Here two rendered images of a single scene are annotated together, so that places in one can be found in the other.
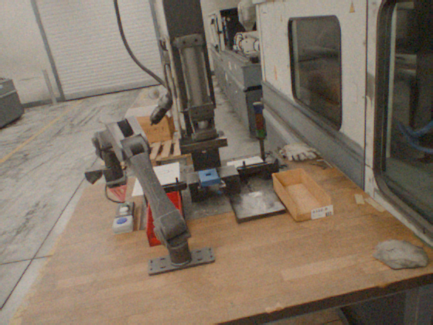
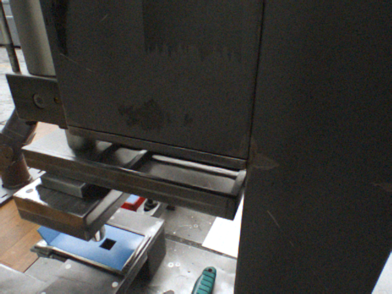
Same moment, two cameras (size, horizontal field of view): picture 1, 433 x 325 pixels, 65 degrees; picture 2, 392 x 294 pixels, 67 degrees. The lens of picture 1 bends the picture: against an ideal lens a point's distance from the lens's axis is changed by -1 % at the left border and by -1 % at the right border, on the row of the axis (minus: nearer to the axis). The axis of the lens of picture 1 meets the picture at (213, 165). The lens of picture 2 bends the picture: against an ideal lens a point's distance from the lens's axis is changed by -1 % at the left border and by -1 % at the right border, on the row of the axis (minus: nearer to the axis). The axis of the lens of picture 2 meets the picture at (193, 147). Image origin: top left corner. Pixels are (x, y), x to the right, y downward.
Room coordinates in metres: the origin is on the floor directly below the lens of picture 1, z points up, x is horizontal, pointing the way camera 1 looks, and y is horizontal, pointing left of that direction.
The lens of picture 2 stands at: (1.51, -0.22, 1.35)
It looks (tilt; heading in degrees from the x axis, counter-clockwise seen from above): 29 degrees down; 116
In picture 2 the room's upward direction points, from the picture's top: straight up
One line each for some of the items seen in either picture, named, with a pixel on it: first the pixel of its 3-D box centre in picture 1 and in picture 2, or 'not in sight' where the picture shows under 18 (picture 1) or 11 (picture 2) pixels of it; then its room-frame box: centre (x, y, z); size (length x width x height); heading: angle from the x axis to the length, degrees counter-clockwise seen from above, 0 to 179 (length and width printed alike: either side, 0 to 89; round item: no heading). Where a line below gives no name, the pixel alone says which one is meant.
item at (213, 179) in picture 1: (208, 175); (92, 234); (1.22, 0.02, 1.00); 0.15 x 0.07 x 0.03; 4
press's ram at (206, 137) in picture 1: (196, 112); (136, 113); (1.32, 0.03, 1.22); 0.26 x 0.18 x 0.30; 4
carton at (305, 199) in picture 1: (300, 193); not in sight; (1.08, -0.29, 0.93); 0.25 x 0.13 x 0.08; 4
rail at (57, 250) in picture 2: not in sight; (88, 265); (1.24, -0.01, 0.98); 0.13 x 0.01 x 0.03; 4
